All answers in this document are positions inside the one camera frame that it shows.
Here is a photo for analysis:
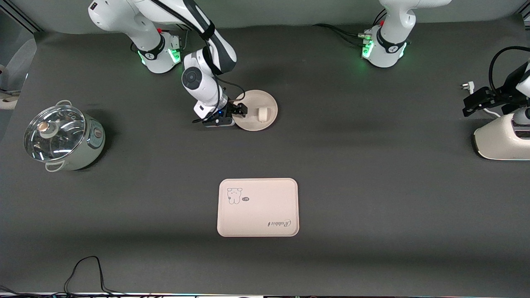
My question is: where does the round cream plate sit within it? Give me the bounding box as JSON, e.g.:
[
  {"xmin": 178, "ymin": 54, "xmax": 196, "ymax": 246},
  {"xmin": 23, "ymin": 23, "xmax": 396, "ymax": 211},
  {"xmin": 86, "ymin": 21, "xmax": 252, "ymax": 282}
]
[{"xmin": 232, "ymin": 89, "xmax": 278, "ymax": 132}]

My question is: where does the cream rabbit print tray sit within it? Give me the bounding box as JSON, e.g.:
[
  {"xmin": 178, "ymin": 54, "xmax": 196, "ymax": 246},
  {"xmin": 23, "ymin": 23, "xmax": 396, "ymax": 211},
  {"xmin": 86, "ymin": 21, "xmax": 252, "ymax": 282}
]
[{"xmin": 217, "ymin": 178, "xmax": 299, "ymax": 238}]

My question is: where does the white toaster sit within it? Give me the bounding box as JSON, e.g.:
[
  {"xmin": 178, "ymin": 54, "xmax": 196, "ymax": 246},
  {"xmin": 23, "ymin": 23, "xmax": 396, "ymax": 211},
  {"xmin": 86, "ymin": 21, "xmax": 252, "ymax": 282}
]
[{"xmin": 473, "ymin": 113, "xmax": 530, "ymax": 161}]

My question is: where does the pale green electric pot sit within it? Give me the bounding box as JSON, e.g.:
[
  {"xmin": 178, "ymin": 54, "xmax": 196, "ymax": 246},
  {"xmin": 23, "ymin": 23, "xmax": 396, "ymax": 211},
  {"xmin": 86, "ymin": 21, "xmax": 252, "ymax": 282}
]
[{"xmin": 24, "ymin": 100, "xmax": 106, "ymax": 172}]

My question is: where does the glass pot lid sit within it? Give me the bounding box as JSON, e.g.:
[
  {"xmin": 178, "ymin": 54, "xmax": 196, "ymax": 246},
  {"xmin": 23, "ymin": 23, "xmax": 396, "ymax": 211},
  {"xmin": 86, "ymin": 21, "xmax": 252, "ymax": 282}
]
[{"xmin": 24, "ymin": 104, "xmax": 86, "ymax": 163}]

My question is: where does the beige rounded object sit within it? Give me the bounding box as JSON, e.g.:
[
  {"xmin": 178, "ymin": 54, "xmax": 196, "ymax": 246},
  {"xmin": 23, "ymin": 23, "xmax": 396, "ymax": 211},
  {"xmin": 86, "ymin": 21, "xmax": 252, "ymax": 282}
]
[{"xmin": 0, "ymin": 89, "xmax": 18, "ymax": 111}]

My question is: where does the white power plug cord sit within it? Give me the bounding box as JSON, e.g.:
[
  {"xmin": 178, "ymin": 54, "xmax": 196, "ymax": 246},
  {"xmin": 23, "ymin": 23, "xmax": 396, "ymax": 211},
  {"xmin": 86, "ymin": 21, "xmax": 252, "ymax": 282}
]
[{"xmin": 461, "ymin": 82, "xmax": 502, "ymax": 118}]

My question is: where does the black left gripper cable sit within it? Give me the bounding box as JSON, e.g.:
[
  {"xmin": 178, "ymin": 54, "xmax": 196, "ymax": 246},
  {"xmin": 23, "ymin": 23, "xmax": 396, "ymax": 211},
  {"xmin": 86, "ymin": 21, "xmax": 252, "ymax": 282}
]
[{"xmin": 489, "ymin": 46, "xmax": 530, "ymax": 94}]

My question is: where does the black right arm base cable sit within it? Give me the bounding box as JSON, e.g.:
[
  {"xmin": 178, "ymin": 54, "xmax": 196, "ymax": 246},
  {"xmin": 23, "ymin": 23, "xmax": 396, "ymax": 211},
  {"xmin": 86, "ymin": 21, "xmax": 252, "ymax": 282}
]
[{"xmin": 166, "ymin": 23, "xmax": 195, "ymax": 50}]

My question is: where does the black arm base cable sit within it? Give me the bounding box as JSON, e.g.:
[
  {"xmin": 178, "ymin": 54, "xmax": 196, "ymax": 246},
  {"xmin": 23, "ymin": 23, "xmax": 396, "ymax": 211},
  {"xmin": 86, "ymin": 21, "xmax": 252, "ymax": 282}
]
[
  {"xmin": 312, "ymin": 10, "xmax": 386, "ymax": 48},
  {"xmin": 166, "ymin": 23, "xmax": 195, "ymax": 50}
]

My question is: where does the black left arm base cable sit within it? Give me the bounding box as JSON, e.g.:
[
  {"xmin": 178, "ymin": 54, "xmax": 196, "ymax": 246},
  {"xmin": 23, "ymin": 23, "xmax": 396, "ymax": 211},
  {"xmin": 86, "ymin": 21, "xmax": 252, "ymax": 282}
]
[{"xmin": 312, "ymin": 10, "xmax": 386, "ymax": 48}]

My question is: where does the thin black loose cable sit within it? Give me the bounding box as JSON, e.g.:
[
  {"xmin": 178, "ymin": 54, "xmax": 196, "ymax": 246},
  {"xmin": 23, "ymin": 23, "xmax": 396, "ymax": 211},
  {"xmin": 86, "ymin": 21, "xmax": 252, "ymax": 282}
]
[{"xmin": 0, "ymin": 256, "xmax": 158, "ymax": 297}]

